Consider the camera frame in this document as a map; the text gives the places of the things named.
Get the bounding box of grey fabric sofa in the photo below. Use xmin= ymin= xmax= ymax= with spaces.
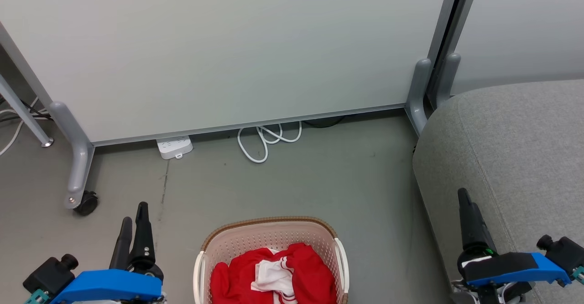
xmin=412 ymin=79 xmax=584 ymax=304

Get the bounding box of white power strip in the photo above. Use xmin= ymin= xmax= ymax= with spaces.
xmin=156 ymin=135 xmax=193 ymax=160

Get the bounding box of blue left camera mount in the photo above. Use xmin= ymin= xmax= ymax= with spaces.
xmin=49 ymin=269 xmax=163 ymax=304

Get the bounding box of black caster wheel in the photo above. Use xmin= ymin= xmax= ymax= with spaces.
xmin=74 ymin=191 xmax=99 ymax=216

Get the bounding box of beige plastic laundry basket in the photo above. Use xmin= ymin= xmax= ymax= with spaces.
xmin=193 ymin=216 xmax=350 ymax=304

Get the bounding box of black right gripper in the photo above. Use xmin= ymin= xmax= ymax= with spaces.
xmin=457 ymin=188 xmax=500 ymax=269

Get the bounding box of red and white garment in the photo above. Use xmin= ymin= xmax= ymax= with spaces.
xmin=210 ymin=243 xmax=339 ymax=304

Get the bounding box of white coiled power cable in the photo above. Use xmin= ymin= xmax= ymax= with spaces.
xmin=237 ymin=121 xmax=303 ymax=164

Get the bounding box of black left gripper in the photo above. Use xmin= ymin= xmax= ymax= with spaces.
xmin=109 ymin=202 xmax=164 ymax=282

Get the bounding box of black floor cable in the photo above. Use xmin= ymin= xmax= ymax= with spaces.
xmin=302 ymin=116 xmax=345 ymax=128

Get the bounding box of white partition panel grey frame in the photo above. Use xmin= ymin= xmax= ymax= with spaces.
xmin=449 ymin=0 xmax=584 ymax=96
xmin=0 ymin=0 xmax=457 ymax=147

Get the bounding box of grey partition foot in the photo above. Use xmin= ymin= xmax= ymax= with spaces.
xmin=405 ymin=58 xmax=432 ymax=136
xmin=436 ymin=53 xmax=461 ymax=109
xmin=49 ymin=102 xmax=95 ymax=210

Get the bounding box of grey metal table leg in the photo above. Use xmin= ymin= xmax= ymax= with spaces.
xmin=0 ymin=74 xmax=54 ymax=148

